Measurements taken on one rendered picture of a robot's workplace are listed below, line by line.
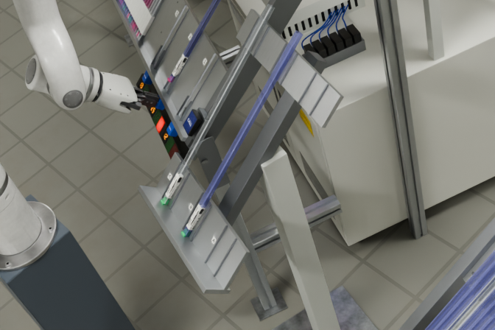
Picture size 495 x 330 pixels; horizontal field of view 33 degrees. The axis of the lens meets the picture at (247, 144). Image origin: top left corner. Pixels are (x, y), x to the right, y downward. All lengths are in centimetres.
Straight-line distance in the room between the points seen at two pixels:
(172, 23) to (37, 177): 116
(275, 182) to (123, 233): 113
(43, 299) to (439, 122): 112
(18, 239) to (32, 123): 148
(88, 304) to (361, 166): 80
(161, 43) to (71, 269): 63
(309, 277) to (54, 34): 84
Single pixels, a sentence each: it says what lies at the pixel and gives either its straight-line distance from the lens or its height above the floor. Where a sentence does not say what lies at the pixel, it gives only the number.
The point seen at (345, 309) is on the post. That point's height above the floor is 1.
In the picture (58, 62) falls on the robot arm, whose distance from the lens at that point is 190.
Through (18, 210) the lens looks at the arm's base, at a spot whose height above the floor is 82.
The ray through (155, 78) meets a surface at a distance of 217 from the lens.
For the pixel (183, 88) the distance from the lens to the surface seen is 208.
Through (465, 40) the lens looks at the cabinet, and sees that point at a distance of 223.
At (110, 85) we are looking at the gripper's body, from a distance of 205.
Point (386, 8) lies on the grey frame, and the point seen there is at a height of 89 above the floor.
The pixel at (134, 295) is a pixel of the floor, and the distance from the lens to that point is 269.
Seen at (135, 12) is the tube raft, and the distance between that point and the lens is 237.
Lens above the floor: 212
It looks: 46 degrees down
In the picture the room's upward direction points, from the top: 19 degrees counter-clockwise
